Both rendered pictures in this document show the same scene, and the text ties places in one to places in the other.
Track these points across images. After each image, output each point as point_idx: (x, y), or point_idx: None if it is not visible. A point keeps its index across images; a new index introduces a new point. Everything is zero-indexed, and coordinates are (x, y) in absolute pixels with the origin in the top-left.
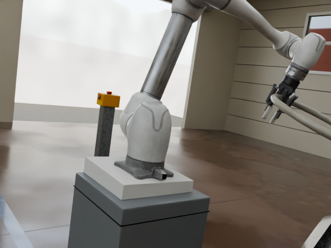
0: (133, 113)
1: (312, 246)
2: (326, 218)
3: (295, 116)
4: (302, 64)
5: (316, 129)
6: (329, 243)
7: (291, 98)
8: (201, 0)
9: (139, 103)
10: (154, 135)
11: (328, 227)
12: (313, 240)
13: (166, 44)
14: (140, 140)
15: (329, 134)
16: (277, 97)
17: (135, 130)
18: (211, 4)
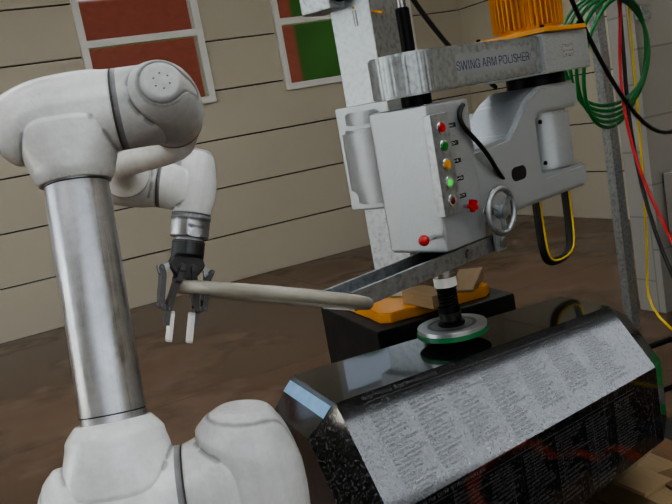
0: (173, 474)
1: (365, 477)
2: (322, 434)
3: (322, 297)
4: (208, 209)
5: (352, 300)
6: (377, 455)
7: (209, 278)
8: (164, 135)
9: (153, 443)
10: (303, 464)
11: (352, 438)
12: (350, 472)
13: (110, 264)
14: (298, 498)
15: (362, 299)
16: (244, 283)
17: (281, 485)
18: (179, 140)
